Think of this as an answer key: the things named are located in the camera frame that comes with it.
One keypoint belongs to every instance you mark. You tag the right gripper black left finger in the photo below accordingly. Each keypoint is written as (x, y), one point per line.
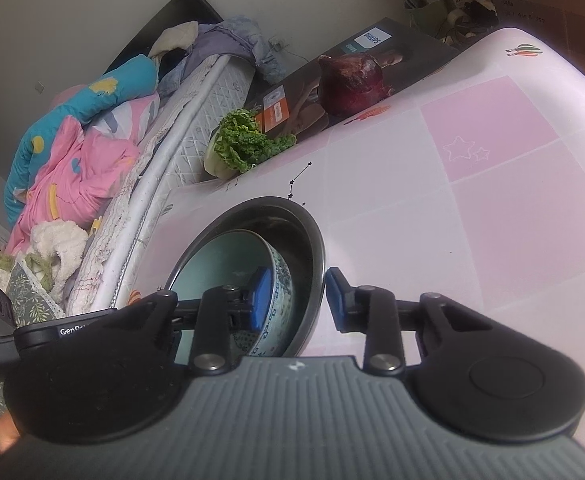
(220, 312)

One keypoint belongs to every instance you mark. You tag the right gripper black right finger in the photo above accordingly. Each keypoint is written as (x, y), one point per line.
(376, 313)

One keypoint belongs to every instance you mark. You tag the teal ceramic bowl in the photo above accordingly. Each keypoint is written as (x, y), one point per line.
(230, 259)

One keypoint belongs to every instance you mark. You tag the small steel bowl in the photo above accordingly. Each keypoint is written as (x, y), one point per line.
(290, 228)

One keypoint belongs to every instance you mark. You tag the person's left hand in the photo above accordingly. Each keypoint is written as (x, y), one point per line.
(9, 434)

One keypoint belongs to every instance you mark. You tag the green floral pillow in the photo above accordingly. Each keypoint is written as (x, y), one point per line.
(31, 304)

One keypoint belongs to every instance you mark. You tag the white fleece blanket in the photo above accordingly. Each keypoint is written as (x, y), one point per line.
(52, 250)

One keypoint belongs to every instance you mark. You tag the white quilted mattress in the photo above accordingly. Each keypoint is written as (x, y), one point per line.
(172, 156)

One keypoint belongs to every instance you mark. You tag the green leafy cabbage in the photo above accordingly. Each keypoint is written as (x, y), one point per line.
(238, 145)

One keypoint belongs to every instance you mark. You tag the pink patterned tablecloth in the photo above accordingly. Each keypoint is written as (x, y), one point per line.
(470, 183)

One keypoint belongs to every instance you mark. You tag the pink blanket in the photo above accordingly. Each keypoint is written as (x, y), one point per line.
(87, 166)

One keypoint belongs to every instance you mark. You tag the purple red cabbage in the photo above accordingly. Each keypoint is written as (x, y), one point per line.
(353, 82)

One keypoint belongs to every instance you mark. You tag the grey purple clothes pile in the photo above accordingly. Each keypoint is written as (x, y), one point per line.
(237, 36)

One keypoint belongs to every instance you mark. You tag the black bed headboard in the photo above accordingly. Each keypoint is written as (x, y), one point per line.
(175, 12)

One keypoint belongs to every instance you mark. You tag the open cardboard box with clutter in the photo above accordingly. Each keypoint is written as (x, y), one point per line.
(452, 21)

